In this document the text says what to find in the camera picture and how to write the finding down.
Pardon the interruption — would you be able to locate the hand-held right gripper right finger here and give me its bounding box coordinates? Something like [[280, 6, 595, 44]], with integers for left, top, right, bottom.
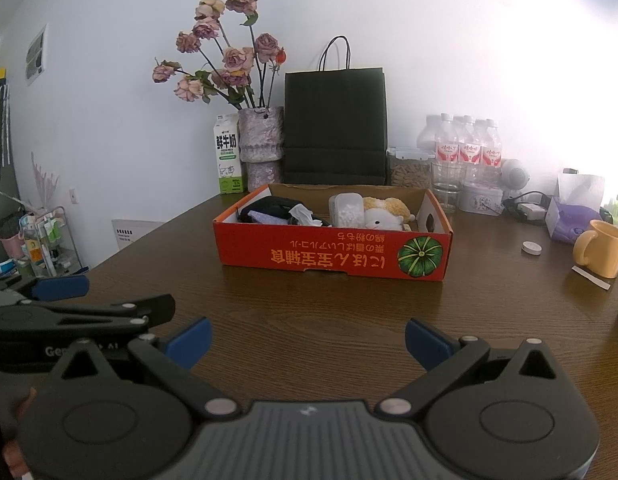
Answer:
[[376, 317, 572, 418]]

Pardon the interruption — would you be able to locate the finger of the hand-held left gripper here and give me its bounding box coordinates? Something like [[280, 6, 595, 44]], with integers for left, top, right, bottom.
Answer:
[[0, 275, 90, 307], [36, 296, 177, 335]]

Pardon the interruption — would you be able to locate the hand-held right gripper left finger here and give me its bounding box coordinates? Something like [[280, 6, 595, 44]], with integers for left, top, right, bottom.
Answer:
[[49, 316, 242, 420]]

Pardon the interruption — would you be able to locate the white yellow plush sheep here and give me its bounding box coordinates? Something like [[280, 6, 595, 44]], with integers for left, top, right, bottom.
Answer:
[[361, 196, 414, 233]]

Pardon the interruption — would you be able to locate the orange cardboard box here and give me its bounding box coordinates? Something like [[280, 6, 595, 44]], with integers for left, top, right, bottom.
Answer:
[[212, 183, 454, 283]]

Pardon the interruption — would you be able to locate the purple cloth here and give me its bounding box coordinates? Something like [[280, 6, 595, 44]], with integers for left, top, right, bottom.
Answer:
[[249, 210, 290, 226]]

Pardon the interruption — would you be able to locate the clear cotton swab container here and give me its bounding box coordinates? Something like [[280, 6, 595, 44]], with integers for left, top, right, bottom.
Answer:
[[329, 192, 366, 228]]

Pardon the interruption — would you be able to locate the black zip pouch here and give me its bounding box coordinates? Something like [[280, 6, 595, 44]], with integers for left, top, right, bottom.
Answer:
[[237, 197, 310, 223]]

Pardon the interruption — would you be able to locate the large white tissue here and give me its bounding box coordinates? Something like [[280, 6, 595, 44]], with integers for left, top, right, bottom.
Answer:
[[286, 204, 314, 226]]

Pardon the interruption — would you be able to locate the brown wooden desktop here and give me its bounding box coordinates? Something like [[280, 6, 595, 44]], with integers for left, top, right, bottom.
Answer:
[[39, 182, 618, 461]]

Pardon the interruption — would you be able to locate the person's left hand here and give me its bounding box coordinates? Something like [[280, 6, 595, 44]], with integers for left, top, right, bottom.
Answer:
[[3, 385, 40, 478]]

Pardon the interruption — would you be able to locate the metal shelf rack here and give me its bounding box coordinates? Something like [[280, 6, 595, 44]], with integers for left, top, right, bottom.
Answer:
[[0, 205, 84, 281]]

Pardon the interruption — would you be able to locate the dried pampas grass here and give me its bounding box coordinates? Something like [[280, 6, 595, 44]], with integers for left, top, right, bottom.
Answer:
[[30, 152, 62, 211]]

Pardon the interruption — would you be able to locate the white printed tin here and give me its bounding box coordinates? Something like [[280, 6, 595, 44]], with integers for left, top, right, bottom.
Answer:
[[459, 182, 504, 216]]

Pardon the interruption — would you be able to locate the clear glass cup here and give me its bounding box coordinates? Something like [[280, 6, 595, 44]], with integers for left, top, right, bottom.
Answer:
[[431, 161, 467, 213]]

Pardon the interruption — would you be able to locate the clear grain container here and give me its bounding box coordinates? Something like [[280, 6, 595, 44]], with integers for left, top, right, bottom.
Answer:
[[386, 147, 432, 190]]

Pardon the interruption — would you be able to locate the white paper strip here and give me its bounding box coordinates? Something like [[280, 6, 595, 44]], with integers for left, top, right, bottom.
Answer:
[[571, 266, 612, 291]]

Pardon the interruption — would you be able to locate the white green milk carton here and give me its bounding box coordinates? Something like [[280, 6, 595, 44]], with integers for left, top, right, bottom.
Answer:
[[212, 112, 244, 195]]

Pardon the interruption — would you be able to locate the purple tissue box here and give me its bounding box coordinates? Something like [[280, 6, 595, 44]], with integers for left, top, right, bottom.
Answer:
[[545, 174, 606, 245]]

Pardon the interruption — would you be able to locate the wrapped water bottle pack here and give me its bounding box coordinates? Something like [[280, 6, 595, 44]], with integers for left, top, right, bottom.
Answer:
[[417, 113, 504, 181]]

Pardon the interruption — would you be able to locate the yellow mug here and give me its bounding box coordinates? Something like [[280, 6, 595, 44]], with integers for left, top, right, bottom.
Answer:
[[573, 219, 618, 279]]

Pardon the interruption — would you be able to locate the purple textured vase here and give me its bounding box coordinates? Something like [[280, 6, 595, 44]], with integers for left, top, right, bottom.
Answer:
[[237, 106, 284, 192]]

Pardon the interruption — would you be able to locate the black paper bag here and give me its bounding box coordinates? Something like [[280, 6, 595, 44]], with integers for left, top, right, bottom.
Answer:
[[281, 36, 388, 187]]

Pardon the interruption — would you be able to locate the dried pink rose bouquet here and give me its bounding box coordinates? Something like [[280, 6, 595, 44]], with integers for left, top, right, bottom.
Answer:
[[153, 0, 288, 110]]

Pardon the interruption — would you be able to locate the white wall vent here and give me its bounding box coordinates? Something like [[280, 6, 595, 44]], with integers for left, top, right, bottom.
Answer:
[[111, 218, 164, 251]]

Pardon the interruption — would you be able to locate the black power cable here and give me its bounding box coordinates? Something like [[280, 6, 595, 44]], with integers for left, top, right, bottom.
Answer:
[[501, 191, 554, 221]]

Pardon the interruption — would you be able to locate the white round camera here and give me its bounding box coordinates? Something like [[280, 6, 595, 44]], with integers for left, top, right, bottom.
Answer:
[[500, 158, 530, 191]]

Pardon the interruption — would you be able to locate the wall notice sheet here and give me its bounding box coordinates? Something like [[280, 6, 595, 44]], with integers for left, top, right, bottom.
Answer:
[[25, 24, 48, 83]]

